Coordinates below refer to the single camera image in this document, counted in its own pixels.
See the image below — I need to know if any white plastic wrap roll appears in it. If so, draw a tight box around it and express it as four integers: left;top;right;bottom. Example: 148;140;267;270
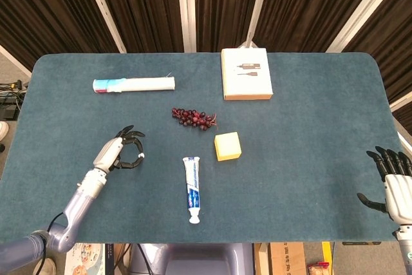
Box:
92;75;176;94

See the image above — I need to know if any dark red grape bunch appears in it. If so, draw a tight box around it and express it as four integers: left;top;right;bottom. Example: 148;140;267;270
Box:
171;107;218;131

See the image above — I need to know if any yellow foam cube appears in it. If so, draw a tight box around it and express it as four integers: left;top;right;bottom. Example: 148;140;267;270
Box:
214;131;243;162

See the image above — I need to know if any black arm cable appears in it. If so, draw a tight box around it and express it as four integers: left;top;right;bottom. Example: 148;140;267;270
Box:
47;212;65;234

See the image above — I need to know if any dark brown curtain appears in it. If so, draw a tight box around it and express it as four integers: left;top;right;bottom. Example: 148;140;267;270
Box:
0;0;412;128

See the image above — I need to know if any black cable bundle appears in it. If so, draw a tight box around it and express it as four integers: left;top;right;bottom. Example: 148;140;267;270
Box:
0;80;28;120

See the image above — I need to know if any illustrated picture box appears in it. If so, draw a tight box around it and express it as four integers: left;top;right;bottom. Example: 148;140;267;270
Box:
64;243;107;275

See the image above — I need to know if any light shoe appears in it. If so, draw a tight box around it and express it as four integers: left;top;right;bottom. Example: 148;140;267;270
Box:
33;257;55;275

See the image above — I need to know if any flat white cardboard box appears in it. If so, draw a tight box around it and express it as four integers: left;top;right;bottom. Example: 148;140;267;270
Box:
220;48;274;101

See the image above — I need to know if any red snack packet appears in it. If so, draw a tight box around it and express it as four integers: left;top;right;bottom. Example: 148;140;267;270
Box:
307;261;330;275

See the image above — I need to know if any teal table cloth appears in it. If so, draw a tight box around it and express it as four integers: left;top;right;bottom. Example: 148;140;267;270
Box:
0;51;412;245

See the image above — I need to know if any grey robot torso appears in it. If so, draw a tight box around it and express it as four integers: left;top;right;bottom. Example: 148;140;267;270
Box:
128;243;255;275

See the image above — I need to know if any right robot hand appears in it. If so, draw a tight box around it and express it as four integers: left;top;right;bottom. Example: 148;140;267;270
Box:
356;146;412;225

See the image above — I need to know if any brown cardboard box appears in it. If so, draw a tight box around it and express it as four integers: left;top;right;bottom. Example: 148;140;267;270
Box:
268;242;306;275

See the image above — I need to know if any blue white toothpaste tube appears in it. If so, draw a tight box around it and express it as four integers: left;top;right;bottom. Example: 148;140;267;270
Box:
182;156;202;225

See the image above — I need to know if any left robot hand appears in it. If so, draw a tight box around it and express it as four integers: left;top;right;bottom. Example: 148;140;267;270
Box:
92;125;145;173

